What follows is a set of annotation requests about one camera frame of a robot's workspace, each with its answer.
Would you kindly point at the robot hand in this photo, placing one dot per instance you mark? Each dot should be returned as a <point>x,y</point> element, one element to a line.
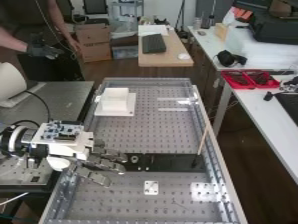
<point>66,145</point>

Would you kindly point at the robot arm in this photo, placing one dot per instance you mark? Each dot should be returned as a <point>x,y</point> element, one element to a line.
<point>9,83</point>

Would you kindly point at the small white box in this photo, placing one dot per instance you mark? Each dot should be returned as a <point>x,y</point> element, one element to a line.
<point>115,100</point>

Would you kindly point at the small white square plate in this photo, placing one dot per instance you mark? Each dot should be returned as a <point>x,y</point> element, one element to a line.
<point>150,188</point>

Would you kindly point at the black plate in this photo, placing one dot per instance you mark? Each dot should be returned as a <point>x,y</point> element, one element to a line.
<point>167,161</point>

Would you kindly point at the cardboard box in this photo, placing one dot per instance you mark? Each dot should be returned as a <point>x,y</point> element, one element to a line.
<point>93,43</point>

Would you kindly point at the thin stick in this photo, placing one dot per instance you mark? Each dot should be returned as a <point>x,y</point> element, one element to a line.
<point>203,135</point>

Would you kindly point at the clear box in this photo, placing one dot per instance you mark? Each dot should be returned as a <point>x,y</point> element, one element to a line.
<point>207,133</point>

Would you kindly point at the person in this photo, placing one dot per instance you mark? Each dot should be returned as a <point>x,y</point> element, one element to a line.
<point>39,36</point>

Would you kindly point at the wooden desk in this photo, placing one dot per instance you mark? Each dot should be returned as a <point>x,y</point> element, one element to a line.
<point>170,58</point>

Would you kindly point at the black keyboard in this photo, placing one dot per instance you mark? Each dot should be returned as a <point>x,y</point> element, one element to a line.
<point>288,106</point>
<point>153,43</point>

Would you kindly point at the white mouse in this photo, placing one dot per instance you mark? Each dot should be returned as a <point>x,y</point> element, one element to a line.
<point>183,56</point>

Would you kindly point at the red tray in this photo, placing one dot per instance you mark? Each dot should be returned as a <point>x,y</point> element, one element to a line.
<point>236,80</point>
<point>264,78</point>

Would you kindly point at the white desk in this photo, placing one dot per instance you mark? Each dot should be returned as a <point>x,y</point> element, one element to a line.
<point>260,126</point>
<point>260,53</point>

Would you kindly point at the black headphones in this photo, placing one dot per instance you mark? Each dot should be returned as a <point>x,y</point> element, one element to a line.
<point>227,57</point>

